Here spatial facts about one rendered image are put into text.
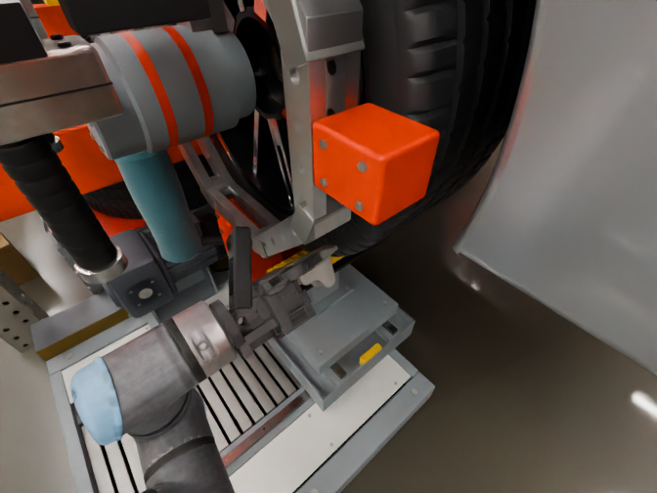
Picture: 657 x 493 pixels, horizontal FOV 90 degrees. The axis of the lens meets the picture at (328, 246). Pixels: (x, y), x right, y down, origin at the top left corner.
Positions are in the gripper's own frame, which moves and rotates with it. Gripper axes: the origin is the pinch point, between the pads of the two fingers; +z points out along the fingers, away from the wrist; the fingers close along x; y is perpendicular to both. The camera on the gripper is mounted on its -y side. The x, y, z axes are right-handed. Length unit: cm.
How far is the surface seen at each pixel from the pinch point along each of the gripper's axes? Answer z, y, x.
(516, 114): 3.0, -5.2, 32.5
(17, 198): -39, -40, -50
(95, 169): -22, -41, -50
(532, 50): 3.0, -8.7, 35.1
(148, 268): -24, -13, -48
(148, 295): -27, -7, -54
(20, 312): -60, -21, -88
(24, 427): -70, 10, -80
